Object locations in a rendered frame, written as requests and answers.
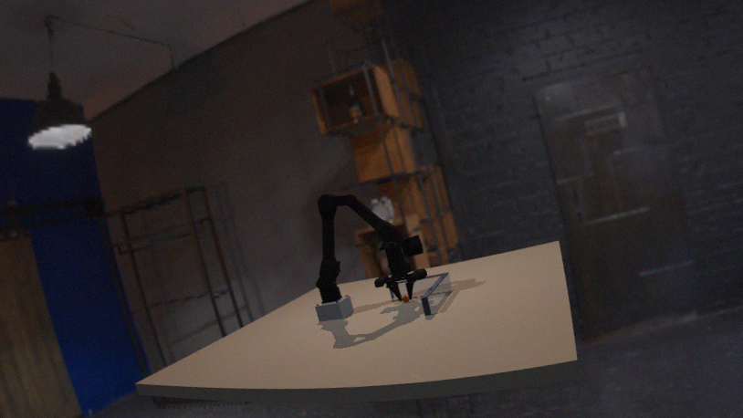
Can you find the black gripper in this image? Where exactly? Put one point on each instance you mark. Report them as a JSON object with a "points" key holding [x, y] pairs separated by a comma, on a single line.
{"points": [[399, 270]]}

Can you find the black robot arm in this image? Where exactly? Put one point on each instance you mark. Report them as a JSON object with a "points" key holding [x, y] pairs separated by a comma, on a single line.
{"points": [[330, 268]]}

